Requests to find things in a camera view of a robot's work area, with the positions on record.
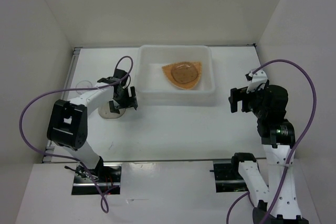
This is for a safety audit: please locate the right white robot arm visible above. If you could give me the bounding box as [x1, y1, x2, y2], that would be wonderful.
[228, 83, 308, 223]

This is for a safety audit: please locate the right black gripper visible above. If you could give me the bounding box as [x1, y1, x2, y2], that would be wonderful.
[228, 82, 267, 116]

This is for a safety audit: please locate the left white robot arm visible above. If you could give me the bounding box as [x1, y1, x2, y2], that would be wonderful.
[47, 69, 138, 182]

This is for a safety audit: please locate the clear glass cup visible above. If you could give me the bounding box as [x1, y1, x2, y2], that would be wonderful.
[75, 80, 93, 95]

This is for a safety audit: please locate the white plastic bin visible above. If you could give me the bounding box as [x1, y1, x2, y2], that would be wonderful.
[134, 45, 216, 106]

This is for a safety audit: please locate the aluminium table edge rail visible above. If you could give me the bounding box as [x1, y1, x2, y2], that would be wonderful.
[41, 47, 81, 163]

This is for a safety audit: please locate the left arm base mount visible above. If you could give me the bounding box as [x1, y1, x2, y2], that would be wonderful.
[64, 164, 122, 195]

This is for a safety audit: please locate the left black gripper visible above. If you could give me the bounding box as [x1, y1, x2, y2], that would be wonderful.
[109, 86, 138, 114]

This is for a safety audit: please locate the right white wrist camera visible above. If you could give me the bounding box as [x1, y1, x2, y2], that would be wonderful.
[246, 69, 268, 93]

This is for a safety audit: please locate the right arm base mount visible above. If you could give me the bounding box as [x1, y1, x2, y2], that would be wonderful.
[209, 159, 248, 193]

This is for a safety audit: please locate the woven orange triangular basket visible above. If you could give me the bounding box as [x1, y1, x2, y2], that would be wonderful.
[162, 61, 202, 90]

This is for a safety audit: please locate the clear square glass plate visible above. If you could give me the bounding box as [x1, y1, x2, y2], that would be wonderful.
[98, 102, 126, 119]

